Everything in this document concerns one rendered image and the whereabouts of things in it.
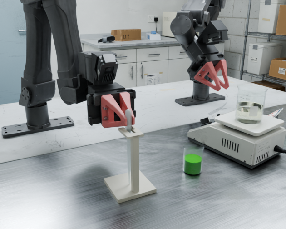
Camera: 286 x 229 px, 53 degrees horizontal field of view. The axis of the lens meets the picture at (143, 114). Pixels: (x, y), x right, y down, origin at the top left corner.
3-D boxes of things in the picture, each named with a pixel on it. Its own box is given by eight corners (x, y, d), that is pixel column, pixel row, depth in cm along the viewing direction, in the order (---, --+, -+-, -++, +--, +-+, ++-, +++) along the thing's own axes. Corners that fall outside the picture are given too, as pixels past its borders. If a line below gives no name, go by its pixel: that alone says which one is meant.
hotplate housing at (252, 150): (185, 140, 78) (187, 112, 75) (217, 129, 86) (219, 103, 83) (260, 176, 62) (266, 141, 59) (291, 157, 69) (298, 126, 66)
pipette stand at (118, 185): (103, 181, 59) (100, 123, 55) (139, 172, 63) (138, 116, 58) (118, 203, 53) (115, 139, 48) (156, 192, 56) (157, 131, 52)
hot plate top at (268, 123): (212, 121, 70) (212, 117, 70) (241, 111, 77) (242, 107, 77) (256, 137, 61) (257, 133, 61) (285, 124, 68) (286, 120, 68)
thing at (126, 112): (127, 130, 54) (127, 107, 53) (130, 133, 53) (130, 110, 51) (124, 131, 54) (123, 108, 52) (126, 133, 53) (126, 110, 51)
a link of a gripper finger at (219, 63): (240, 79, 79) (221, 53, 82) (223, 82, 75) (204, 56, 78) (225, 93, 84) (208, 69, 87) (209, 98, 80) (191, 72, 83)
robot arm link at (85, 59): (120, 51, 66) (84, 47, 73) (93, 55, 60) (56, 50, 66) (121, 100, 70) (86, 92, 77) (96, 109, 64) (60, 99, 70)
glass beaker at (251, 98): (268, 123, 67) (273, 88, 64) (252, 130, 63) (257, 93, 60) (241, 115, 72) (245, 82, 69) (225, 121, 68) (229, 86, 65)
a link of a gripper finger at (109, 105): (150, 100, 53) (130, 88, 60) (114, 106, 50) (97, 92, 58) (150, 135, 55) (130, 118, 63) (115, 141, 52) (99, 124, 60)
